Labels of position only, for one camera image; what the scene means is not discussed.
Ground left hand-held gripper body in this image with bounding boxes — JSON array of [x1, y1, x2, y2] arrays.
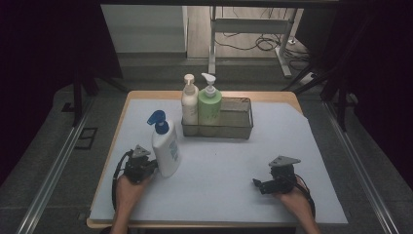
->
[[124, 144, 152, 185]]

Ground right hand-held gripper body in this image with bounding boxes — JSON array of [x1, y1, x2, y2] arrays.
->
[[268, 155, 302, 196]]

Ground white bottle with blue pump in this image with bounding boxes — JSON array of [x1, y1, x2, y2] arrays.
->
[[146, 109, 181, 178]]

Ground cream pump bottle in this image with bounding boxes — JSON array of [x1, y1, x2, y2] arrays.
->
[[180, 73, 200, 137]]

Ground grey mesh basket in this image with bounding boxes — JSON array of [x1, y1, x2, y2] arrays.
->
[[180, 97, 254, 140]]

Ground green bottle with white pump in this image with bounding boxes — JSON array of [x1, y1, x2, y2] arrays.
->
[[198, 72, 223, 137]]

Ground person's right hand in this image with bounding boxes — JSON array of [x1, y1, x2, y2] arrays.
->
[[274, 177, 315, 225]]

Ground person's left hand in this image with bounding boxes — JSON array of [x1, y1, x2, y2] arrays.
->
[[114, 174, 152, 225]]

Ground white paper sheet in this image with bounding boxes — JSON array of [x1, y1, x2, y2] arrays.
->
[[89, 97, 349, 225]]

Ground black tripod stand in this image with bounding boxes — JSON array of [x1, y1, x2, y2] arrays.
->
[[72, 74, 128, 128], [282, 64, 350, 133]]

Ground white power strip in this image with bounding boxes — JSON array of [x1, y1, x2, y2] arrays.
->
[[300, 71, 318, 86]]

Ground white cabinet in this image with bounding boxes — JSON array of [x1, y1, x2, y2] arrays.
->
[[100, 4, 189, 55]]

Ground dark curtain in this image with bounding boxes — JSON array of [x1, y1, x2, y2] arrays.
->
[[0, 0, 123, 186], [295, 0, 413, 189]]

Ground white metal stand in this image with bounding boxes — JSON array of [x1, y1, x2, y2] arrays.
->
[[207, 6, 293, 79]]

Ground dark metal crossbar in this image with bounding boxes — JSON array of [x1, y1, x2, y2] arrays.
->
[[98, 0, 340, 9]]

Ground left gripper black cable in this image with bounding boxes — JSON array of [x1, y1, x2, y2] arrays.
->
[[111, 149, 134, 213]]

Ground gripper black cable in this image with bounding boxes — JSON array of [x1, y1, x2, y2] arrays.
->
[[111, 149, 134, 213], [293, 174, 317, 219]]

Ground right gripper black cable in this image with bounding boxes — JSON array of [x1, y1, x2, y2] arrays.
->
[[293, 174, 317, 219]]

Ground aluminium floor rail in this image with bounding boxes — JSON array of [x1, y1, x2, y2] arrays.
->
[[16, 97, 95, 234], [324, 101, 400, 234]]

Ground black cables on floor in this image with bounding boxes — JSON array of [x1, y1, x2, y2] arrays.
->
[[213, 8, 313, 71]]

